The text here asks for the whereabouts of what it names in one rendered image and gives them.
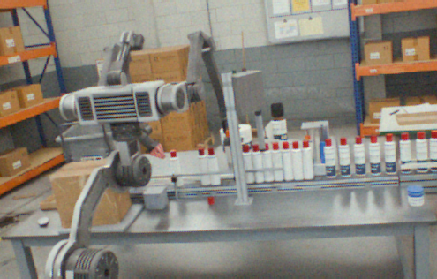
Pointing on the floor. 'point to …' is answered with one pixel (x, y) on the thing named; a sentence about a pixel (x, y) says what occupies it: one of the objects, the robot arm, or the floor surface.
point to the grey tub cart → (86, 142)
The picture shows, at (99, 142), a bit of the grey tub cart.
